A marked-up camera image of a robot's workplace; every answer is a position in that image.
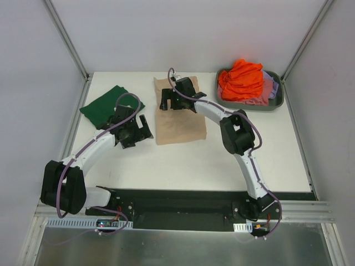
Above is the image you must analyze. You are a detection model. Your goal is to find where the beige t shirt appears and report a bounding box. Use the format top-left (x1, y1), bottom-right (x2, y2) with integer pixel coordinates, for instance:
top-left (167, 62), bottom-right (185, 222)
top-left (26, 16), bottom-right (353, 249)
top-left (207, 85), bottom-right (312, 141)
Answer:
top-left (154, 78), bottom-right (207, 145)

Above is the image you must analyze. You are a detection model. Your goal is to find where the green t shirt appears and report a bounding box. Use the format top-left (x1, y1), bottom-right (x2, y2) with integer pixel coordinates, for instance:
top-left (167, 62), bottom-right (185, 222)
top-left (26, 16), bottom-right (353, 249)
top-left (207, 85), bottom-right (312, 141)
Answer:
top-left (80, 85), bottom-right (138, 129)

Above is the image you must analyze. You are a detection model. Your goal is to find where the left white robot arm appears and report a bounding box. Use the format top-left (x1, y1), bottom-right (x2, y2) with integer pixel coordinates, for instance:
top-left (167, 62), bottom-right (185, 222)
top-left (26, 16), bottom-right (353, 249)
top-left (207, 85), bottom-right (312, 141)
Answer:
top-left (40, 105), bottom-right (153, 216)

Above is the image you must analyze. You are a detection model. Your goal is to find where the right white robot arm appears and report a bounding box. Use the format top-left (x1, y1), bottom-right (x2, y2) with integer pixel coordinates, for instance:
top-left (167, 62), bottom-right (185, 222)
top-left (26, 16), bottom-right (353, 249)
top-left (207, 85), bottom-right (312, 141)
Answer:
top-left (159, 75), bottom-right (276, 222)

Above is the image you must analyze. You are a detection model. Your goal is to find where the orange t shirt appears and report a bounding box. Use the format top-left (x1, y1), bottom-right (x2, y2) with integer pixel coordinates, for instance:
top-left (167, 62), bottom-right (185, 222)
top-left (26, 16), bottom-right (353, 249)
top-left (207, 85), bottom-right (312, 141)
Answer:
top-left (217, 59), bottom-right (263, 101)

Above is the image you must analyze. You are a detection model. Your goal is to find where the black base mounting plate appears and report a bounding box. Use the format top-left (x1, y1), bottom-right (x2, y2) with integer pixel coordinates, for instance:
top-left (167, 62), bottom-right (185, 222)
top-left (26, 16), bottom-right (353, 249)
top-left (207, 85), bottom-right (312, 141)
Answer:
top-left (83, 187), bottom-right (318, 231)

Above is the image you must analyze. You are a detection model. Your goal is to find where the pink t shirt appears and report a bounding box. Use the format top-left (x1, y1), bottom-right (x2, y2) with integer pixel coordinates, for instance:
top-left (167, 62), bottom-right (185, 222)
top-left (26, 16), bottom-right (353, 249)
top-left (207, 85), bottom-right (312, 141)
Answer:
top-left (227, 91), bottom-right (269, 106)

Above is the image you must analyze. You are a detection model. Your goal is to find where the lavender t shirt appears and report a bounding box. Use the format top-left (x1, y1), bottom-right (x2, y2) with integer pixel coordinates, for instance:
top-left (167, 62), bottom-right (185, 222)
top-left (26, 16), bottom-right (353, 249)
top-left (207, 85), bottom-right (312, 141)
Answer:
top-left (262, 70), bottom-right (279, 99)

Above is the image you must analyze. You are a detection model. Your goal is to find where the grey laundry basket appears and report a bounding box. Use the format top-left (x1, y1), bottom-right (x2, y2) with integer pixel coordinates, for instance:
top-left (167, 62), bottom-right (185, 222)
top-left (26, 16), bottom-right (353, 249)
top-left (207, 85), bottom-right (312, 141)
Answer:
top-left (215, 67), bottom-right (284, 113)

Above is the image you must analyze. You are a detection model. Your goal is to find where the left white cable duct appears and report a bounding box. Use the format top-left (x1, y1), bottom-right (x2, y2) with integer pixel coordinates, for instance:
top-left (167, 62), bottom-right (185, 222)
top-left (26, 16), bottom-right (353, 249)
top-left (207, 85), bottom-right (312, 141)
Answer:
top-left (47, 218), bottom-right (133, 231)

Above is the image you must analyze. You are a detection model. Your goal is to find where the white cable duct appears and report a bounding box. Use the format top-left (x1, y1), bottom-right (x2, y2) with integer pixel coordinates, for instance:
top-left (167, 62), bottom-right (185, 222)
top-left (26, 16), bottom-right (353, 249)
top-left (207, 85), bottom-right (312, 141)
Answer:
top-left (47, 218), bottom-right (133, 231)
top-left (234, 221), bottom-right (271, 233)

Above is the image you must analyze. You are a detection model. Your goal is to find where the left aluminium frame post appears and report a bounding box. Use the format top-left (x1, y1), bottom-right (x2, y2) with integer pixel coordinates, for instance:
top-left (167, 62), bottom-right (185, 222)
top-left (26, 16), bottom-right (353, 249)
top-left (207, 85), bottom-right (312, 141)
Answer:
top-left (42, 0), bottom-right (90, 80)

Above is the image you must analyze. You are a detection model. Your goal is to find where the aluminium frame post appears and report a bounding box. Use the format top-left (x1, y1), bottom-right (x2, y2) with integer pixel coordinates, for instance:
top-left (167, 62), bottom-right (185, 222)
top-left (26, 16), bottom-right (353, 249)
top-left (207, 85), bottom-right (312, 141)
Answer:
top-left (281, 0), bottom-right (336, 83)
top-left (42, 0), bottom-right (90, 80)

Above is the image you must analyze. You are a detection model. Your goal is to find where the right white cable duct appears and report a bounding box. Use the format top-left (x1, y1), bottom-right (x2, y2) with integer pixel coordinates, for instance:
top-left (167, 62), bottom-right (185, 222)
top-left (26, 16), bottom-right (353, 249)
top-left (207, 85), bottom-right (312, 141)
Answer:
top-left (234, 221), bottom-right (271, 233)

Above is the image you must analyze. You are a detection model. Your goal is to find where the right aluminium frame post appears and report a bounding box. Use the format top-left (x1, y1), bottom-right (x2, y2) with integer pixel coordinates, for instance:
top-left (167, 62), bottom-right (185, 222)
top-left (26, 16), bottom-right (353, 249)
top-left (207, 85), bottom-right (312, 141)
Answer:
top-left (281, 0), bottom-right (336, 83)

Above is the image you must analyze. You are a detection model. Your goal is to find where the front aluminium rail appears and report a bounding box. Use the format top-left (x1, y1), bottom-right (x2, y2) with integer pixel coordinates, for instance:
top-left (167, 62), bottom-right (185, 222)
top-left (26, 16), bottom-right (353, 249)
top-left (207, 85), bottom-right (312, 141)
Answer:
top-left (34, 200), bottom-right (336, 223)

